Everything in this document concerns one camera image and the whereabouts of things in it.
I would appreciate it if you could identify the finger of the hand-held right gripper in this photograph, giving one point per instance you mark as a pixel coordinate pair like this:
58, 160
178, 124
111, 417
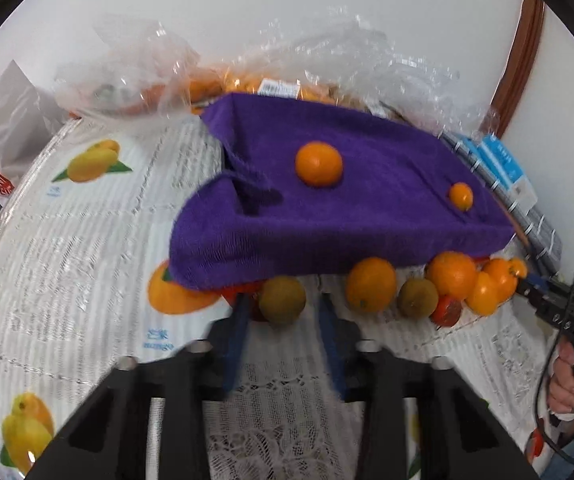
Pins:
538, 283
531, 300

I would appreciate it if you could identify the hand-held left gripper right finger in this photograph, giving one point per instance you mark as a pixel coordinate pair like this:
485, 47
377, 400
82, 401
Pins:
329, 345

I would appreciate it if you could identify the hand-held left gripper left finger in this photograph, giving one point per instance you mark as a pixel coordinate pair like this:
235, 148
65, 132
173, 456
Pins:
237, 345

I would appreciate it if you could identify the small orange kumquat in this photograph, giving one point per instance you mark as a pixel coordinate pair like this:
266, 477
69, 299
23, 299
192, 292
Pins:
482, 295
518, 268
461, 196

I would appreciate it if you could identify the orange mandarin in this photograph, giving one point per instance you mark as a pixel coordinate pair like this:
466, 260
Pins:
318, 164
502, 275
371, 285
451, 274

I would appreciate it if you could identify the red tomato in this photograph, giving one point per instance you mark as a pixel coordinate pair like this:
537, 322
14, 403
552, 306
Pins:
254, 300
446, 311

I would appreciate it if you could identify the brownish green round fruit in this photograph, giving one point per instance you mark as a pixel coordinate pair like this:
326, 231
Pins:
418, 299
282, 300

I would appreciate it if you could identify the purple towel lined tray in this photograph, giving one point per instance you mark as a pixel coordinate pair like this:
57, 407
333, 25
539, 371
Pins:
392, 230

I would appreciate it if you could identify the grey checkered cloth box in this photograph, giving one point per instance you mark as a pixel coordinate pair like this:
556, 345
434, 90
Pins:
532, 220

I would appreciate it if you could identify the blue tissue box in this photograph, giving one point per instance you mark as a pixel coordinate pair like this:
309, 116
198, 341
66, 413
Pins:
507, 165

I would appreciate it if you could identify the fruit print tablecloth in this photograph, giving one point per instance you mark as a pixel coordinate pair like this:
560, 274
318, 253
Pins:
92, 260

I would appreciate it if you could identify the clear plastic bag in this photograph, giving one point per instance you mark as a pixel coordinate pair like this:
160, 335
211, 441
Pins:
127, 60
427, 85
287, 45

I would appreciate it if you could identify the pile of bagged mandarins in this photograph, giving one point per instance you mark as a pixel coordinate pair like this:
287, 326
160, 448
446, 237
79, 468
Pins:
237, 82

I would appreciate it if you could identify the white plastic bag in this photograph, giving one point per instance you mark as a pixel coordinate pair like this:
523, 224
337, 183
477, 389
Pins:
12, 120

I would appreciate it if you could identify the brown wooden door frame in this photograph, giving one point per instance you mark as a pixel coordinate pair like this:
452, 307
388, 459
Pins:
522, 55

